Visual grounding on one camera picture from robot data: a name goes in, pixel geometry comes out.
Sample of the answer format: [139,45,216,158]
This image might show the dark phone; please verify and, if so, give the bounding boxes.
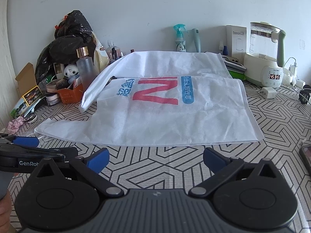
[299,144,311,173]

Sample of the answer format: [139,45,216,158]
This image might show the pink scrunchie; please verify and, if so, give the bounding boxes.
[7,117,25,134]

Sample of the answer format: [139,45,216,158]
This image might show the person's left hand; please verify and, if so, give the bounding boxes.
[0,192,13,231]

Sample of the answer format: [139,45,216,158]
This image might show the black hair ties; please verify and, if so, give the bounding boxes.
[23,114,38,124]

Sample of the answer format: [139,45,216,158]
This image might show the white power adapter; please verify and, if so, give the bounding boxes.
[289,62,299,77]

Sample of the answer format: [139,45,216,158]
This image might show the geometric patterned tablecloth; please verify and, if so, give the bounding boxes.
[10,78,311,233]

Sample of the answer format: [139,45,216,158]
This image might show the black garbage bag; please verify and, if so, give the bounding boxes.
[35,35,94,83]
[54,10,94,39]

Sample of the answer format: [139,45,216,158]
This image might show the grey case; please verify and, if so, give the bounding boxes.
[222,56,246,71]

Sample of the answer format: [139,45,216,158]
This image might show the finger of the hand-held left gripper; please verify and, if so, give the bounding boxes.
[0,136,65,161]

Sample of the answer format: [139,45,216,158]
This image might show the pale green thermometer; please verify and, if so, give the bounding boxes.
[192,28,202,53]

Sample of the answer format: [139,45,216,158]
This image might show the small blue spray bottle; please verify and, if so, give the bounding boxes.
[219,41,229,56]

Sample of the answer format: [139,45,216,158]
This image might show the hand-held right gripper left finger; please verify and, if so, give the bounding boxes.
[29,148,124,198]

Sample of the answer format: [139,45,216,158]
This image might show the orange box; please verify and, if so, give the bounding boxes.
[57,78,84,105]

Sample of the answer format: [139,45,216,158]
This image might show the green box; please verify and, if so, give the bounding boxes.
[228,69,246,80]

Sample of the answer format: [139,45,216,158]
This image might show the clear plastic bottle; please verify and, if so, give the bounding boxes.
[106,40,123,62]

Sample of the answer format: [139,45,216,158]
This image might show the white charger plug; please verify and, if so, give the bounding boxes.
[259,87,277,99]

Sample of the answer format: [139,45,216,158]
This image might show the teal spray bottle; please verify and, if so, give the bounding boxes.
[173,24,187,53]

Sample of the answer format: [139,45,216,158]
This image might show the panda plush toy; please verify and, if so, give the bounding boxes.
[64,63,79,79]

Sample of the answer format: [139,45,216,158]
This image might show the frosted bottle with gold cap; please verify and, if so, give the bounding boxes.
[76,47,98,91]

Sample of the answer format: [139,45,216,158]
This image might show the stack of photo cards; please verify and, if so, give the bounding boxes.
[10,97,30,119]

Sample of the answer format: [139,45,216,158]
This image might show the beige snack bag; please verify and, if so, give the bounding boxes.
[91,30,110,74]

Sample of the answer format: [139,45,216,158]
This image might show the white shopping bag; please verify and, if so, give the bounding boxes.
[34,50,265,147]

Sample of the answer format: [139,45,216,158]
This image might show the open cardboard box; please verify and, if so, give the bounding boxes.
[15,63,37,96]

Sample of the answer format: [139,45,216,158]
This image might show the yellow photo card box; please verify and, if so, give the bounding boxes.
[22,85,43,106]

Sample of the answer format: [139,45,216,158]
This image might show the white carton box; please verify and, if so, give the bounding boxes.
[225,25,248,62]

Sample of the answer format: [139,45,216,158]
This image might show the white round jar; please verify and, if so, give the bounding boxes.
[46,93,60,106]

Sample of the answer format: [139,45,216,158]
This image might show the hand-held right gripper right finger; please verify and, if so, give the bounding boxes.
[188,148,286,198]

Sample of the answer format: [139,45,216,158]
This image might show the hair brush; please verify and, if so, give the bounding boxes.
[55,79,71,90]

